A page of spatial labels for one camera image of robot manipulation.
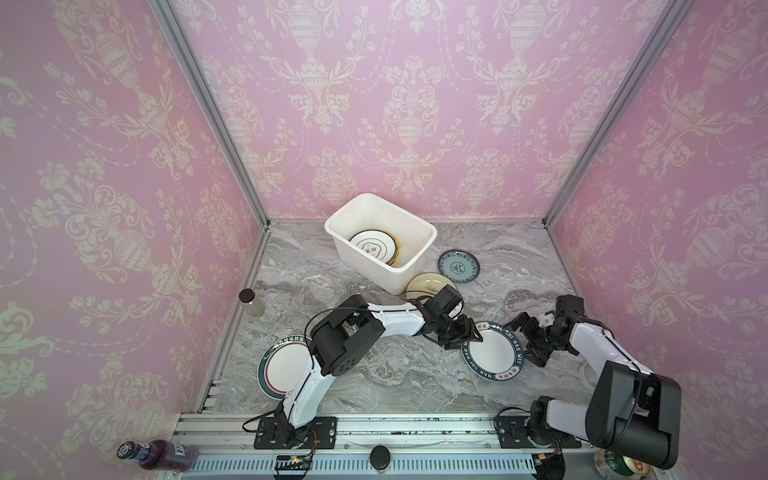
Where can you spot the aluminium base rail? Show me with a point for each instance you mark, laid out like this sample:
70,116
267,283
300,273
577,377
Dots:
423,446

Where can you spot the white plate green red rim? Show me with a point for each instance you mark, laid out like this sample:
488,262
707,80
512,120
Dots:
282,365

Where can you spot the white plate green cloud emblem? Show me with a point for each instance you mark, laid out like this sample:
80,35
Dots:
375,243

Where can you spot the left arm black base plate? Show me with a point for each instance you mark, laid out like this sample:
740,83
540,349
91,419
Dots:
321,432

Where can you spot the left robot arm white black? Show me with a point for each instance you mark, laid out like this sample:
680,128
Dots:
346,334

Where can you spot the yellow scalloped dotted plate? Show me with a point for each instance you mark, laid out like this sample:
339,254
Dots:
396,251

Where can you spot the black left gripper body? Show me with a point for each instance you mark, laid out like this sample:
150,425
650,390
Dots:
451,328

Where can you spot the small jar black lid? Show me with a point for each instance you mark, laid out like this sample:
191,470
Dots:
251,303

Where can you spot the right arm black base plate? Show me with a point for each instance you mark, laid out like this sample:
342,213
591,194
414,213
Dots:
513,432

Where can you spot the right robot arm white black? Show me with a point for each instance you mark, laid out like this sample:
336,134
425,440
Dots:
632,412

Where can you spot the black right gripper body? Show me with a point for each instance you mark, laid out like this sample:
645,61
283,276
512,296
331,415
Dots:
537,336

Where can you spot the white plate green lettered rim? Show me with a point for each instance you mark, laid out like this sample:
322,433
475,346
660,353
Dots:
498,357

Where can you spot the black round knob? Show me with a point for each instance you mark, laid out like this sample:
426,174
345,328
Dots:
380,458

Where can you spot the cream plate with plant drawing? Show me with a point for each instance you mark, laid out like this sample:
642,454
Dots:
427,284

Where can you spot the blue floral small plate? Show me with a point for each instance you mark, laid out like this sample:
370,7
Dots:
459,266

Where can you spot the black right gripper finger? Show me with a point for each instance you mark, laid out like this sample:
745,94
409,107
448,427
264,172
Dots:
523,323
537,354

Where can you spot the green beer can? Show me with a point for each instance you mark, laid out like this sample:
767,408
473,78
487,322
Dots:
610,465

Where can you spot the white plastic bin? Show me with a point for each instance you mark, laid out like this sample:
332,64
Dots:
369,211

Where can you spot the purple drink bottle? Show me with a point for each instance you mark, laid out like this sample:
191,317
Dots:
158,455

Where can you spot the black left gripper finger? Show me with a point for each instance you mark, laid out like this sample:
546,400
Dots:
470,332
455,344

